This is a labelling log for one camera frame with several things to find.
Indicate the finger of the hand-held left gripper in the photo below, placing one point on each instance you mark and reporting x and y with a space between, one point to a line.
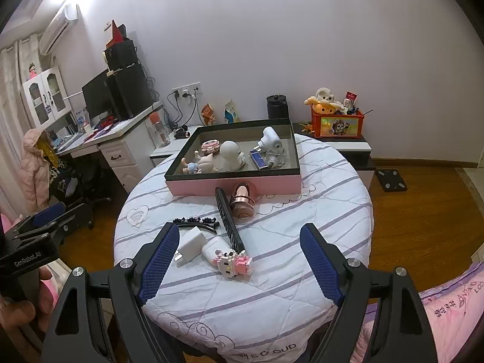
49 213
77 217

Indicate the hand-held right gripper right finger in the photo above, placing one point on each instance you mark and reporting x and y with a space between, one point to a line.
321 264

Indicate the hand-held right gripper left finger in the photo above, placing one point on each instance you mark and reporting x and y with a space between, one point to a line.
158 264

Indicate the white charger adapter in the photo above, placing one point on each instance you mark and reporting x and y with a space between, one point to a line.
191 245

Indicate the black hair clip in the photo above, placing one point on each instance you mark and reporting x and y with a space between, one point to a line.
196 222

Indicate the white earbuds case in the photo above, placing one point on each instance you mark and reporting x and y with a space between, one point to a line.
213 247

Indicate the pink white block cat toy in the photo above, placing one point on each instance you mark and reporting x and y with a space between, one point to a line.
234 264

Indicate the black comb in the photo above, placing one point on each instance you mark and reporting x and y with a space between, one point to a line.
228 219

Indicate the rose gold cylinder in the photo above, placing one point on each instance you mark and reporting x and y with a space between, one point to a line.
242 202

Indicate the pink box with black rim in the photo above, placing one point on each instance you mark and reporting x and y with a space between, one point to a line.
227 187

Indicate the baby doll figure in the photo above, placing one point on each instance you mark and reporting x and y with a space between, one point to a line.
206 163

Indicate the clear glass perfume bottle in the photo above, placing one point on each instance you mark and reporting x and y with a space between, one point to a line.
275 157

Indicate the blue mirrored rectangular case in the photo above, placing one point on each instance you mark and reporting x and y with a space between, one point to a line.
259 158

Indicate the pink round block toy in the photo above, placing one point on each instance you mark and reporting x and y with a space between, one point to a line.
210 146

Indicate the white round figurine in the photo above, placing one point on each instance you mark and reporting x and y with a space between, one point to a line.
230 153

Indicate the white handheld device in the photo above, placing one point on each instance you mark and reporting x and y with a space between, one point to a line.
269 138

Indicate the person's left hand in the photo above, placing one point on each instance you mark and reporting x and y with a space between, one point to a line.
17 315

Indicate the black office chair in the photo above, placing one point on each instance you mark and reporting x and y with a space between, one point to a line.
75 189

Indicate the pink jacket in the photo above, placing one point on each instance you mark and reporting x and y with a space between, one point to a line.
34 166

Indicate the white striped quilt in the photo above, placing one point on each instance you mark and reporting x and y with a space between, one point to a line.
272 291

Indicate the yellow patterned scarf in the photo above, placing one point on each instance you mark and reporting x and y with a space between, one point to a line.
53 155

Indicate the white desk with drawers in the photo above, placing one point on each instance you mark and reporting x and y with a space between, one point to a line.
121 132

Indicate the blue white small box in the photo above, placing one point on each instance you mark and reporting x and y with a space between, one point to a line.
81 117

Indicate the black bathroom scale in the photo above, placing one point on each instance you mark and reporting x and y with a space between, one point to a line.
391 179

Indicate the white curtain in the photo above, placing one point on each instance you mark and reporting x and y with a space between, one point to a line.
11 102

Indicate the white glass door cabinet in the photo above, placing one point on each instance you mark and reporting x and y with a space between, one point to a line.
45 94

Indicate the pink bottle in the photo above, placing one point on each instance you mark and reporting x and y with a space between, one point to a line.
158 128

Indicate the black computer monitor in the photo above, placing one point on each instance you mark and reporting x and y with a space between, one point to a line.
96 94

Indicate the black computer tower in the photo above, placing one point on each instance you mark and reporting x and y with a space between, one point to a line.
128 90

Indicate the pink purple blanket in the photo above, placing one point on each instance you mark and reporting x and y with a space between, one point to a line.
453 302

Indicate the orange storage box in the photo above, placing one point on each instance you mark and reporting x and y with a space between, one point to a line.
336 124

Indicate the small pink doll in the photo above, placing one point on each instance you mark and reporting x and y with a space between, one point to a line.
33 71

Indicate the orange snack bag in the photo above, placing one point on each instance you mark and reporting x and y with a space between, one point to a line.
208 113

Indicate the yellow white plush toy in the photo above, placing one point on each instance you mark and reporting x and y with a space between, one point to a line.
325 104

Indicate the black kettle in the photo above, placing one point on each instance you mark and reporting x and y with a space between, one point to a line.
277 107

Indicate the red white card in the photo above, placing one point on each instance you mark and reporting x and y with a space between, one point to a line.
350 99

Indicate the blue white snack bag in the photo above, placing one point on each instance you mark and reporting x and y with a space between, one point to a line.
231 112

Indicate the white air conditioner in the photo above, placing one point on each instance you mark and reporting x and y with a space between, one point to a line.
58 26

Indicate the red triangular box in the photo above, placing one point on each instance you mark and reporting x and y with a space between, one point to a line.
117 34

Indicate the small black camera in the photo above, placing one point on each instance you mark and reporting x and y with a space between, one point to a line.
182 134

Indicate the white wall socket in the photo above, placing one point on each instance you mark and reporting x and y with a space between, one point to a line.
187 90

